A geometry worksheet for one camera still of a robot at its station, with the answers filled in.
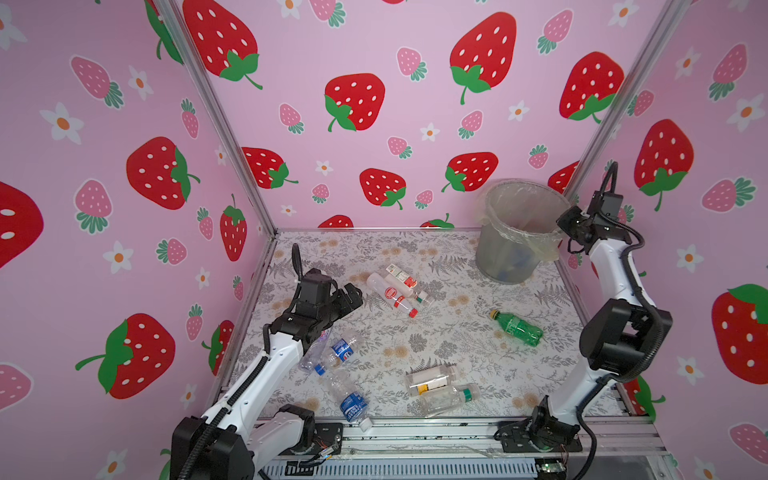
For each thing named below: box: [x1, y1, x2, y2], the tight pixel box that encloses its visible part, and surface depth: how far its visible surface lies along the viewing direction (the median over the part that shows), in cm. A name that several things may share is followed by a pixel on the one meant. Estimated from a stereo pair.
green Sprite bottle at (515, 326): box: [489, 309, 544, 347], surface depth 90 cm
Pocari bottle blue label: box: [328, 368, 373, 432], surface depth 76 cm
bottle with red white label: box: [384, 263, 429, 304], surface depth 100 cm
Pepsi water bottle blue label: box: [314, 338, 359, 376], surface depth 86 cm
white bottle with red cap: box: [366, 272, 419, 319], surface depth 99 cm
